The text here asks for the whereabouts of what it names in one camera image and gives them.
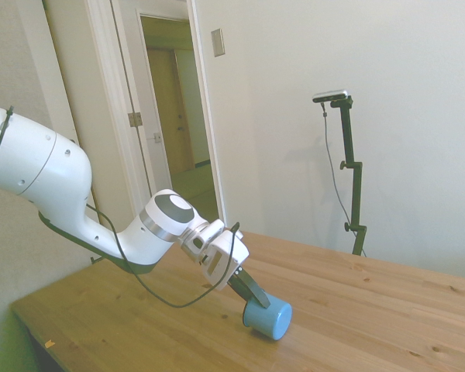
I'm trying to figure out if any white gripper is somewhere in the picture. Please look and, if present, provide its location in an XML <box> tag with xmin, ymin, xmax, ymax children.
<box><xmin>208</xmin><ymin>230</ymin><xmax>272</xmax><ymax>310</ymax></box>

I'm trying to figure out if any blue enamel mug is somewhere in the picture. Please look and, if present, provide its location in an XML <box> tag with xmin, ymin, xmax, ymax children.
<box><xmin>241</xmin><ymin>292</ymin><xmax>294</xmax><ymax>343</ymax></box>

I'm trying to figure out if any white open door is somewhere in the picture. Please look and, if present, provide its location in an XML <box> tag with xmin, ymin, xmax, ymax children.
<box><xmin>114</xmin><ymin>0</ymin><xmax>174</xmax><ymax>207</ymax></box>

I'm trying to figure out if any brown wooden door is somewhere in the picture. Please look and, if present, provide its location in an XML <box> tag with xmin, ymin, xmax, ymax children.
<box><xmin>146</xmin><ymin>46</ymin><xmax>197</xmax><ymax>174</ymax></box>

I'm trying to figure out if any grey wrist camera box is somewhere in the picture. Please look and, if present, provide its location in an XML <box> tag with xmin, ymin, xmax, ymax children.
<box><xmin>200</xmin><ymin>250</ymin><xmax>231</xmax><ymax>292</ymax></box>

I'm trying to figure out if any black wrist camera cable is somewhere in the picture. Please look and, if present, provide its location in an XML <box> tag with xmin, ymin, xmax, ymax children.
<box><xmin>85</xmin><ymin>221</ymin><xmax>242</xmax><ymax>309</ymax></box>

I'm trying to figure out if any black articulated camera stand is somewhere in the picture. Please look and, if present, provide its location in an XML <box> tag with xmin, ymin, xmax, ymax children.
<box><xmin>329</xmin><ymin>96</ymin><xmax>369</xmax><ymax>257</ymax></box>

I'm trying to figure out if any white door frame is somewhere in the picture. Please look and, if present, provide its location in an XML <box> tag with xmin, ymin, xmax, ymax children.
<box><xmin>84</xmin><ymin>0</ymin><xmax>229</xmax><ymax>228</ymax></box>

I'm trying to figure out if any silver stereo camera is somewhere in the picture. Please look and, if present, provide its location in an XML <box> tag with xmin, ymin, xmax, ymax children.
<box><xmin>312</xmin><ymin>89</ymin><xmax>351</xmax><ymax>105</ymax></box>

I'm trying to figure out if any grey wall switch plate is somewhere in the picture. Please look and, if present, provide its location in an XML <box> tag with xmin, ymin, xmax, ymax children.
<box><xmin>210</xmin><ymin>27</ymin><xmax>227</xmax><ymax>59</ymax></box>

